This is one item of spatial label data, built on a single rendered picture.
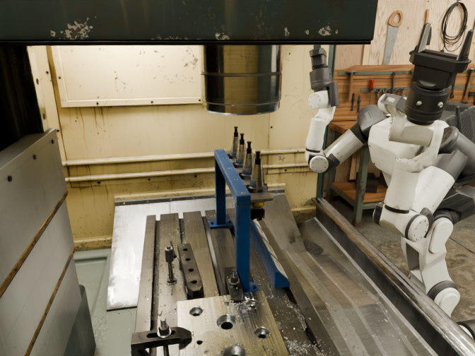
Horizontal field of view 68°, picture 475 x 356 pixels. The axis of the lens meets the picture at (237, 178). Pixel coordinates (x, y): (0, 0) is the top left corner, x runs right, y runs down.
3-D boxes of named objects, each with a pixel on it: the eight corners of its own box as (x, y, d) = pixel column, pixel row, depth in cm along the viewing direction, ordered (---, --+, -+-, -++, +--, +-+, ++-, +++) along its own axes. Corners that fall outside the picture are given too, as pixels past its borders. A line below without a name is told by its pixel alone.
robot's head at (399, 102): (403, 101, 123) (388, 89, 120) (420, 104, 115) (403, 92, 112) (392, 116, 124) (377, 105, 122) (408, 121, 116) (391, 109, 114)
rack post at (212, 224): (231, 220, 152) (230, 155, 141) (233, 227, 147) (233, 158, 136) (208, 222, 150) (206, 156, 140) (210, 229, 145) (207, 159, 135)
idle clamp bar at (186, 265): (191, 258, 125) (190, 242, 123) (206, 307, 101) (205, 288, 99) (177, 261, 124) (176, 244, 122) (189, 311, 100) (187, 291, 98)
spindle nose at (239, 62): (200, 103, 78) (197, 45, 74) (271, 102, 80) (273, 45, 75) (202, 116, 63) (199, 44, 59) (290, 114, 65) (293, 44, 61)
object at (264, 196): (271, 193, 101) (271, 191, 101) (276, 200, 96) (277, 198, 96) (247, 195, 100) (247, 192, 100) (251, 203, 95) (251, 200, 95)
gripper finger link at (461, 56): (471, 27, 75) (461, 57, 79) (466, 31, 73) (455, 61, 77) (479, 29, 74) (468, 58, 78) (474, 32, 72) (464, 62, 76)
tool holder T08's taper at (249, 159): (240, 171, 114) (240, 150, 112) (254, 169, 115) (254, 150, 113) (243, 175, 110) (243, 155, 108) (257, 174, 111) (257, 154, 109)
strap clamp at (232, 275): (235, 297, 106) (235, 253, 100) (244, 329, 94) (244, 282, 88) (224, 298, 105) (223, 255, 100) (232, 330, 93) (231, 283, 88)
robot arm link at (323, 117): (326, 91, 150) (319, 121, 155) (314, 91, 144) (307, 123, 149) (338, 94, 146) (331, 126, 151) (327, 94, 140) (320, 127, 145)
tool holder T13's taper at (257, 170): (248, 183, 104) (248, 161, 102) (263, 181, 105) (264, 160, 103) (251, 188, 100) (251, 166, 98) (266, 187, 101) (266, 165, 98)
